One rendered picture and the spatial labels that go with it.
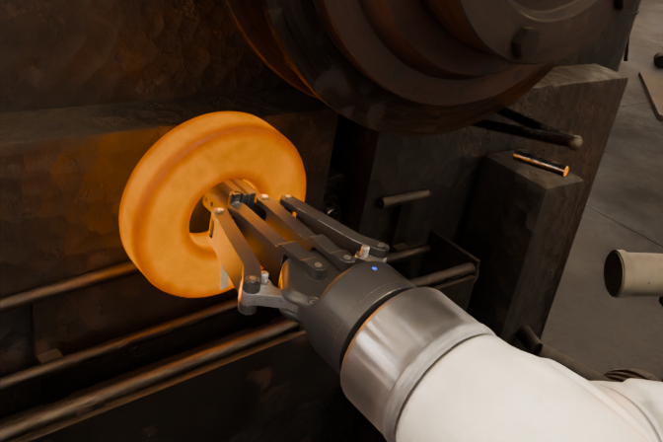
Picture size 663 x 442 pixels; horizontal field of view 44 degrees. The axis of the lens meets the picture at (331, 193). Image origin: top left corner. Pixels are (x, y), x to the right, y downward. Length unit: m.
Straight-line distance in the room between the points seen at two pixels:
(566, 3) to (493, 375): 0.34
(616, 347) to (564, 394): 1.85
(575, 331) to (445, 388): 1.85
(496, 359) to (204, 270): 0.29
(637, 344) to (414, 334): 1.89
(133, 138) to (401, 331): 0.30
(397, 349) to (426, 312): 0.03
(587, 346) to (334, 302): 1.77
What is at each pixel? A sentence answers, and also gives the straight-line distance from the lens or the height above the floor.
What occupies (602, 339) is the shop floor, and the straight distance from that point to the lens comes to 2.31.
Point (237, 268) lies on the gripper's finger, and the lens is 0.57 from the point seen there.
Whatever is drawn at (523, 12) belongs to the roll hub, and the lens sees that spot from 0.65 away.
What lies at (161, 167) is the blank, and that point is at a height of 0.87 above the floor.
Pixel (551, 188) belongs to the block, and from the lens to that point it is 0.94.
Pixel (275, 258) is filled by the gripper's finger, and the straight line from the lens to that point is 0.58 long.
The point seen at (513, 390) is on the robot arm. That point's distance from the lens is 0.45.
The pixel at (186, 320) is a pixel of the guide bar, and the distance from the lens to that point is 0.77.
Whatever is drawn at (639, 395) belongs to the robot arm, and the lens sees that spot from 0.57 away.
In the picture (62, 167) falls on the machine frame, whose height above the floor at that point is 0.85.
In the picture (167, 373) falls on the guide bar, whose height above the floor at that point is 0.70.
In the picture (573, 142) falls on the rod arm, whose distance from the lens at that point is 0.76.
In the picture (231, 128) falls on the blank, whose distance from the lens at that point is 0.63.
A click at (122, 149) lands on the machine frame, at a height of 0.86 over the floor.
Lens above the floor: 1.13
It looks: 25 degrees down
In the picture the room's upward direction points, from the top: 11 degrees clockwise
